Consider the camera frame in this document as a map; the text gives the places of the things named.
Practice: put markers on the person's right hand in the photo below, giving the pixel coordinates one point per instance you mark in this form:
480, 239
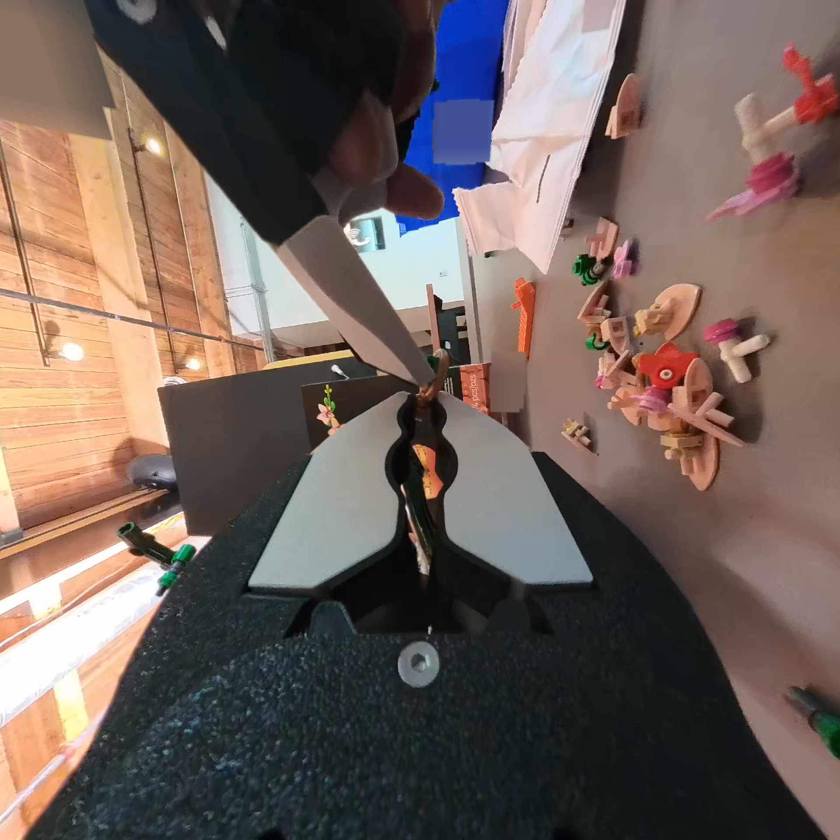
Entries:
367, 138

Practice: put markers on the brick orchid model in pot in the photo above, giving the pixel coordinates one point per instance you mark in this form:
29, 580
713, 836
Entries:
148, 541

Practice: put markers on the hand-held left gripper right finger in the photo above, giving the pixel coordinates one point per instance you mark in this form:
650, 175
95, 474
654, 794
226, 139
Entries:
512, 525

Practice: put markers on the dark grey panel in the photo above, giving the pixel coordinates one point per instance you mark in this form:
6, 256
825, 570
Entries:
229, 446

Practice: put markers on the pile of bricks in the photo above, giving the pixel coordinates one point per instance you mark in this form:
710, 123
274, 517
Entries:
666, 367

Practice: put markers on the blue plastic bin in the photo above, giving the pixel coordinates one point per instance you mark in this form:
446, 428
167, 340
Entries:
459, 52

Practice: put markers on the orange brick separator tool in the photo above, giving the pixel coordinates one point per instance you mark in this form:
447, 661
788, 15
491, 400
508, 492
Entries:
525, 315

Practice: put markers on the small brick orchid flower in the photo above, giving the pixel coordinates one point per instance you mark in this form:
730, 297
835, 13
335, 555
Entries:
434, 380

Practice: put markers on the grey desk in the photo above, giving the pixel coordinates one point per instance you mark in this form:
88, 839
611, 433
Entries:
774, 558

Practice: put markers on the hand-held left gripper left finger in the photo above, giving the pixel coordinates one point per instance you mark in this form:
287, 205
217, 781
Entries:
328, 518

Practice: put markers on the black orchid set box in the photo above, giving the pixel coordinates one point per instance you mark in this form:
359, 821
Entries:
367, 397

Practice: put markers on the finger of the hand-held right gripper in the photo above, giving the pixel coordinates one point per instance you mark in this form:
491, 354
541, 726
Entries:
348, 295
351, 193

